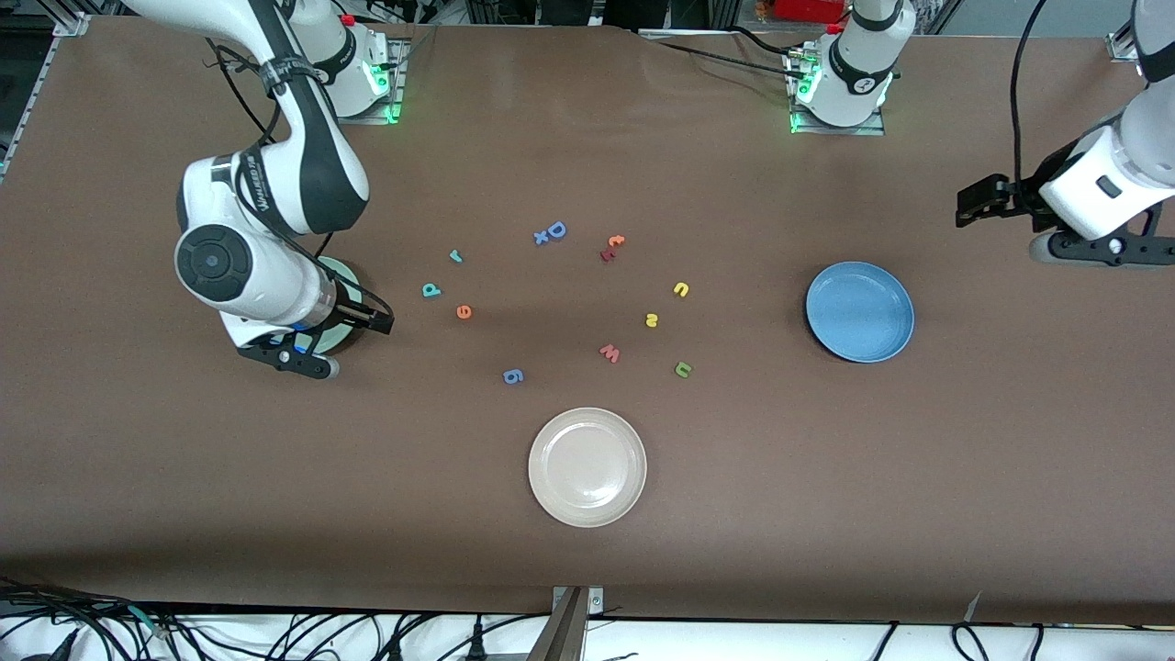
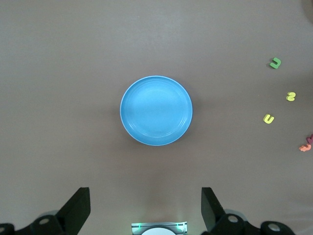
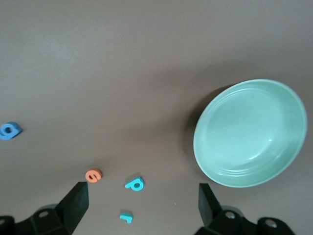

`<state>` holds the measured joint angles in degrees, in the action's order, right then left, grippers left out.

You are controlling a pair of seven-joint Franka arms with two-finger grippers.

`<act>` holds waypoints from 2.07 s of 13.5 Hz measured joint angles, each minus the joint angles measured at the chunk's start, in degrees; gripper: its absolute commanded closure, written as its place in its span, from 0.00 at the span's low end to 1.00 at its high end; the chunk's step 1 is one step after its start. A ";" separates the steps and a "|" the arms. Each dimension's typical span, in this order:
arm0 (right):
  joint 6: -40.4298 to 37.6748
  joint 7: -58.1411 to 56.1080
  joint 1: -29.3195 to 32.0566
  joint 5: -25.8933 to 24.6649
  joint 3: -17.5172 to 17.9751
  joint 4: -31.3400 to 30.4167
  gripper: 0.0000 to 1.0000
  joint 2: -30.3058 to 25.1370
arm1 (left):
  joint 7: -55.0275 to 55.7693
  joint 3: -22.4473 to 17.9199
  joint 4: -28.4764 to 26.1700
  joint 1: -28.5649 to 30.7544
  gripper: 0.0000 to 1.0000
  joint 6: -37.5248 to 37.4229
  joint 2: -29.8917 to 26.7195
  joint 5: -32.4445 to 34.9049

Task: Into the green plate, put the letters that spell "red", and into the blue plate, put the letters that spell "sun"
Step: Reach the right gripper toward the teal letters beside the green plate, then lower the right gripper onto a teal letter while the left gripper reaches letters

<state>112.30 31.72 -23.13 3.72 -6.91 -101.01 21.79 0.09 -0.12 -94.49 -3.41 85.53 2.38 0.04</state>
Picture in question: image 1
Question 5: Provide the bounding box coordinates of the black base cable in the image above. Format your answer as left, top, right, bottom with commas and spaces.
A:
656, 37, 800, 79

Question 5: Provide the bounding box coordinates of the blue plate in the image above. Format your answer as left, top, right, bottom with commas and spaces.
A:
805, 261, 916, 364

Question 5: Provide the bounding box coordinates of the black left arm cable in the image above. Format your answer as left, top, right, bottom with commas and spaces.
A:
1010, 0, 1054, 201

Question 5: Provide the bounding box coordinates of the aluminium frame structure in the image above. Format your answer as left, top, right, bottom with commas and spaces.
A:
464, 0, 744, 38

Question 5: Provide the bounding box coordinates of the brown table cover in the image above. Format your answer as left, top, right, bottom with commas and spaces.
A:
0, 17, 1175, 625

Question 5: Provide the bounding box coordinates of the beige plate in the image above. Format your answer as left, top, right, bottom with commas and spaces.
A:
528, 407, 648, 529

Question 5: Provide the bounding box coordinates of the aluminium table bracket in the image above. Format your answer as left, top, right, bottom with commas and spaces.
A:
549, 586, 605, 661

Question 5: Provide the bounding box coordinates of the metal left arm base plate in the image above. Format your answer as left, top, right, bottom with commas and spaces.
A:
788, 46, 887, 137

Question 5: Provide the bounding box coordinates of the red box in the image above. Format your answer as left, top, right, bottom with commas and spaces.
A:
771, 0, 850, 24

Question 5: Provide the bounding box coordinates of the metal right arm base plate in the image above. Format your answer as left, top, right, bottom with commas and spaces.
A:
335, 37, 409, 125

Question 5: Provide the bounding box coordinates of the green plate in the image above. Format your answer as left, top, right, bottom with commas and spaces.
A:
294, 257, 364, 357

